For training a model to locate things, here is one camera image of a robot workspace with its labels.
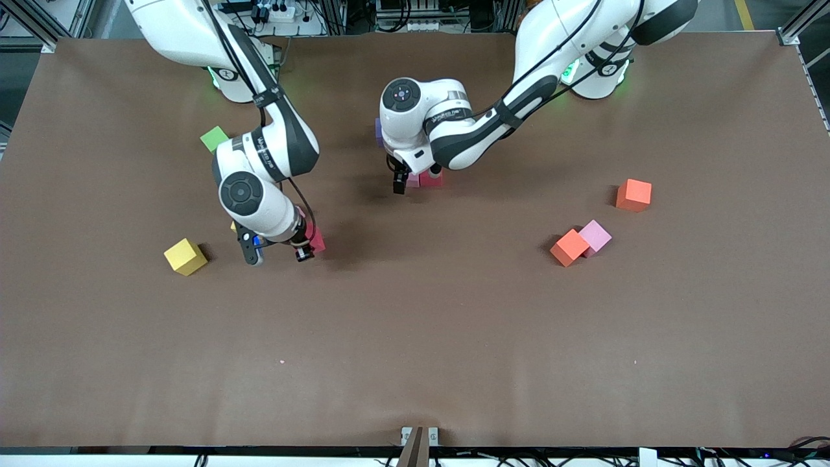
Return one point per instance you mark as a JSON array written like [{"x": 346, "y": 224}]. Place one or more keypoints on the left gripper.
[{"x": 398, "y": 176}]

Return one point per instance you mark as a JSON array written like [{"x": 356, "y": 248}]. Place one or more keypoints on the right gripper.
[{"x": 303, "y": 250}]

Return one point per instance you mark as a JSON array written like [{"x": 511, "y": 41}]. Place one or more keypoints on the red foam block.
[
  {"x": 318, "y": 240},
  {"x": 432, "y": 180}
]

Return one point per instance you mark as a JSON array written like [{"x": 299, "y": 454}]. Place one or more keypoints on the purple foam block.
[{"x": 378, "y": 131}]

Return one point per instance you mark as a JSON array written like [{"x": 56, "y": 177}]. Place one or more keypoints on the orange foam block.
[
  {"x": 633, "y": 195},
  {"x": 570, "y": 247}
]

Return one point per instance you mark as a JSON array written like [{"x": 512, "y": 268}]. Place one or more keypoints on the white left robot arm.
[{"x": 551, "y": 35}]

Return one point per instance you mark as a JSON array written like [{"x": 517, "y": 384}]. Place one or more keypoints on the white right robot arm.
[{"x": 272, "y": 149}]

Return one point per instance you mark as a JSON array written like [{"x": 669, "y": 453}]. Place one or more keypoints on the green foam block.
[{"x": 214, "y": 138}]

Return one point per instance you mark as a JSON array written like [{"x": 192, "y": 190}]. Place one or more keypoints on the paper table cover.
[{"x": 415, "y": 363}]

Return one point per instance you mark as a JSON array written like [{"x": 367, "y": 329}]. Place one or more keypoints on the white power strip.
[
  {"x": 425, "y": 26},
  {"x": 282, "y": 13}
]

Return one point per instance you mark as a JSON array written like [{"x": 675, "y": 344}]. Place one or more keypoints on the bag of orange fruit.
[{"x": 522, "y": 19}]

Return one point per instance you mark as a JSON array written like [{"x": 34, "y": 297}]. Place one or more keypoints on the white tag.
[{"x": 647, "y": 457}]

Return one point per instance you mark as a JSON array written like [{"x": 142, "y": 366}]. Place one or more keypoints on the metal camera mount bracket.
[{"x": 419, "y": 440}]

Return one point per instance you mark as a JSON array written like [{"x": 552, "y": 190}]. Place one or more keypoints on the aluminium frame post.
[
  {"x": 801, "y": 26},
  {"x": 45, "y": 26}
]

